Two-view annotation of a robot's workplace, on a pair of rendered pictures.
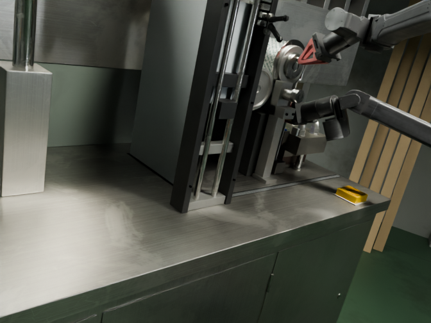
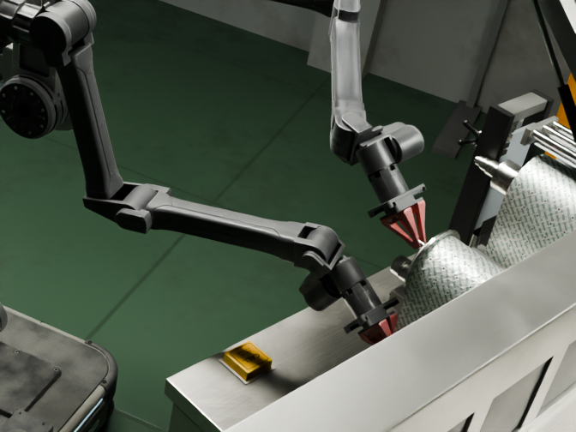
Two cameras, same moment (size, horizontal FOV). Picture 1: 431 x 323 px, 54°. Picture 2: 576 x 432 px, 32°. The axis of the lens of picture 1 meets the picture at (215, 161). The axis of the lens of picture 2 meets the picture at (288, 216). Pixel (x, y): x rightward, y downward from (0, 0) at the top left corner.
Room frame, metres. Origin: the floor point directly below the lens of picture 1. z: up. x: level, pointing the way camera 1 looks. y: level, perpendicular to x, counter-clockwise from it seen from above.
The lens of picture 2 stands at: (2.73, -0.59, 2.27)
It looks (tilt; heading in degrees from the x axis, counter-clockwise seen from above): 34 degrees down; 174
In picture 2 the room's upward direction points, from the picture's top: 13 degrees clockwise
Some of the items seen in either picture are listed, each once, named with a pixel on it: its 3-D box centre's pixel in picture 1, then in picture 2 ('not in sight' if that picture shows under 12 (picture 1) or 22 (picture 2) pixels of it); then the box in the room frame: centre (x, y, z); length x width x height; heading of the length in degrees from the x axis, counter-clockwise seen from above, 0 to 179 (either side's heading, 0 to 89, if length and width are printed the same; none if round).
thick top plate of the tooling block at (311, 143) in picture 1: (269, 126); not in sight; (1.53, -0.17, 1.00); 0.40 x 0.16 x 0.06; 45
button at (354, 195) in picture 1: (351, 194); (248, 360); (1.24, -0.43, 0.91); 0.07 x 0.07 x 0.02; 45
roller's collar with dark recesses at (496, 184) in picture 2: not in sight; (513, 181); (1.10, 0.00, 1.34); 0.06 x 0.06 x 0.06; 45
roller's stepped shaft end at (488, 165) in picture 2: not in sight; (488, 165); (1.05, -0.04, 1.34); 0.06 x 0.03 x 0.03; 45
